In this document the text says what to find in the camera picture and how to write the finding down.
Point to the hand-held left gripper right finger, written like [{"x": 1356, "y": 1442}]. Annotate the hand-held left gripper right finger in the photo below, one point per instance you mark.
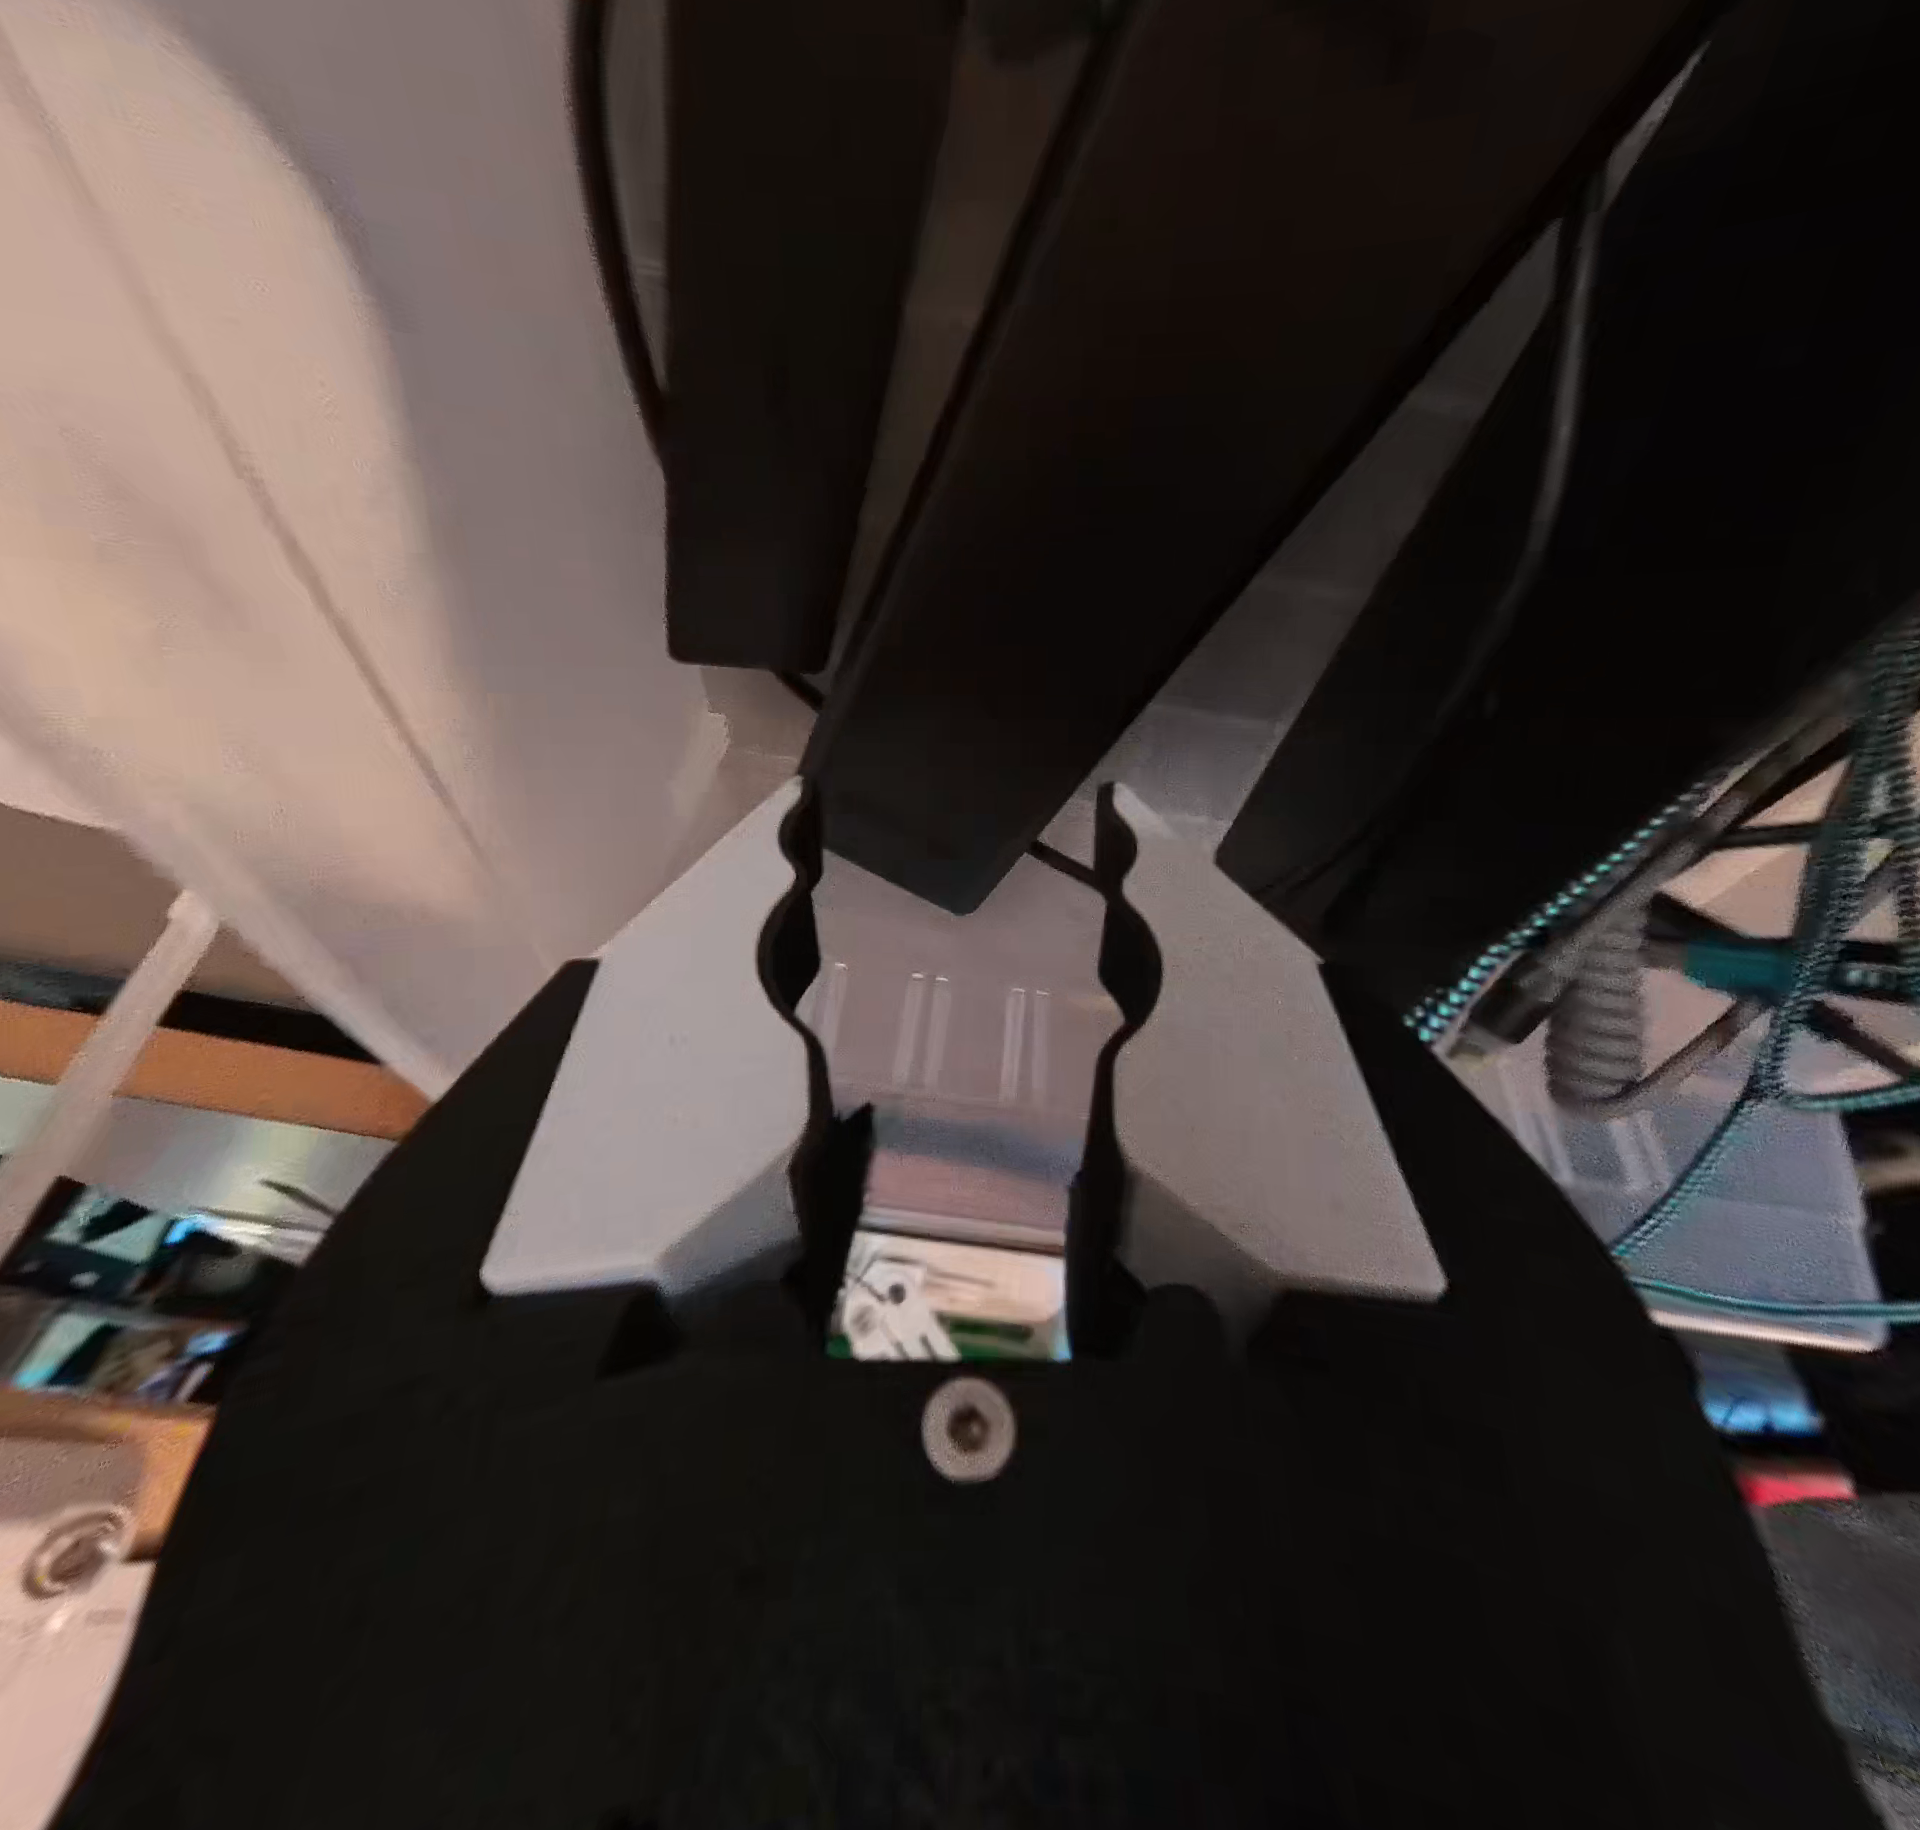
[{"x": 1275, "y": 1111}]

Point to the instruction poster on stand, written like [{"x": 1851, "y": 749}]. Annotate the instruction poster on stand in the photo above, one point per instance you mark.
[{"x": 225, "y": 1073}]

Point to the white sign stand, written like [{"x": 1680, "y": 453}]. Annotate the white sign stand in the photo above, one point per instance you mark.
[{"x": 105, "y": 1065}]

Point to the clear plastic bin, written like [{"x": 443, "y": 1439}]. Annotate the clear plastic bin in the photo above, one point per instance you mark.
[{"x": 300, "y": 511}]

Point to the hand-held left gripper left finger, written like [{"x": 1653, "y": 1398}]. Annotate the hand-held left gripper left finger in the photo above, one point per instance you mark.
[{"x": 645, "y": 1111}]

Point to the black USB hub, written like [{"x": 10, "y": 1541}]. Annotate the black USB hub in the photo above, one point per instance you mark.
[
  {"x": 795, "y": 285},
  {"x": 1200, "y": 360},
  {"x": 1652, "y": 511}
]

